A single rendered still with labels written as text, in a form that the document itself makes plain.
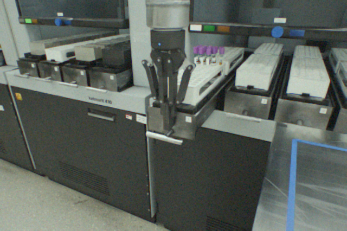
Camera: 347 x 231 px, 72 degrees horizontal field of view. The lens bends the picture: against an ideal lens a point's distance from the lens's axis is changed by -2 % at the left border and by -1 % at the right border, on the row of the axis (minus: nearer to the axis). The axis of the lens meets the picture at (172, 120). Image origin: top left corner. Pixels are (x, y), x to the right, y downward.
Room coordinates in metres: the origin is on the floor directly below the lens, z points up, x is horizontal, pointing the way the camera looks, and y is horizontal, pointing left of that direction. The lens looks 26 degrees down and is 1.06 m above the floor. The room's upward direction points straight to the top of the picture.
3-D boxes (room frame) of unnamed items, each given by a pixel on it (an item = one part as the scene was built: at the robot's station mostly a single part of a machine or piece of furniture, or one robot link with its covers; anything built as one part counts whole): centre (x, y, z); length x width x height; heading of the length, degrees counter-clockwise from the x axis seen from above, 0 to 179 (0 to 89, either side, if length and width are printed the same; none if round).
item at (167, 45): (0.54, 0.01, 0.96); 0.08 x 0.07 x 0.09; 64
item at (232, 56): (1.01, -0.21, 0.83); 0.30 x 0.10 x 0.06; 154
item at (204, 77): (0.72, -0.07, 0.83); 0.30 x 0.10 x 0.06; 154
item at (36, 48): (1.20, 0.65, 0.85); 0.12 x 0.02 x 0.06; 64
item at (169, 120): (0.54, 0.01, 0.80); 0.03 x 0.01 x 0.07; 154
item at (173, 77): (0.54, 0.00, 0.89); 0.04 x 0.01 x 0.11; 154
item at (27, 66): (1.41, 0.55, 0.78); 0.73 x 0.14 x 0.09; 154
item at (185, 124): (0.84, -0.13, 0.78); 0.73 x 0.14 x 0.09; 154
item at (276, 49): (1.13, -0.44, 0.83); 0.30 x 0.10 x 0.06; 154
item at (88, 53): (1.06, 0.38, 0.85); 0.12 x 0.02 x 0.06; 65
